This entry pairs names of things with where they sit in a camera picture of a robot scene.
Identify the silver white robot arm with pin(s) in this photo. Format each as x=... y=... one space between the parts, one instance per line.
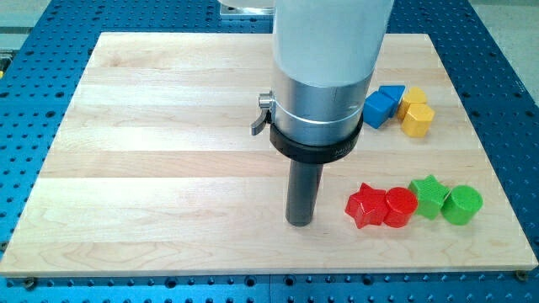
x=325 y=52

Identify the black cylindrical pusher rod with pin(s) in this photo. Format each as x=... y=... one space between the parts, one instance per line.
x=302 y=192

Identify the silver clamp lever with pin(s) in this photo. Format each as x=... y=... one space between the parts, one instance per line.
x=265 y=102

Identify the red star block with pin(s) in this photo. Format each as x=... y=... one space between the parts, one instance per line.
x=367 y=206

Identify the light wooden board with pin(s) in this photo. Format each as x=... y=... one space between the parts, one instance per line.
x=154 y=171

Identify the blue cube block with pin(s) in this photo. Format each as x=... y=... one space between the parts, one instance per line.
x=377 y=109

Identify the blue triangle block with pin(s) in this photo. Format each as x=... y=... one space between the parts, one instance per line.
x=395 y=93

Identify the red cylinder block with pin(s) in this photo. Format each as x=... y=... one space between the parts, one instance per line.
x=401 y=204

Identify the yellow hexagon block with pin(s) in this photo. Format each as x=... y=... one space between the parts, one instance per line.
x=417 y=120

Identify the yellow heart block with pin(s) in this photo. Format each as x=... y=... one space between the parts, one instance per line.
x=414 y=95

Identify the green star block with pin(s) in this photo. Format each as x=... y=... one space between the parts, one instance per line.
x=431 y=195

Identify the green cylinder block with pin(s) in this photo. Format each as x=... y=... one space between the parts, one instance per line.
x=461 y=205

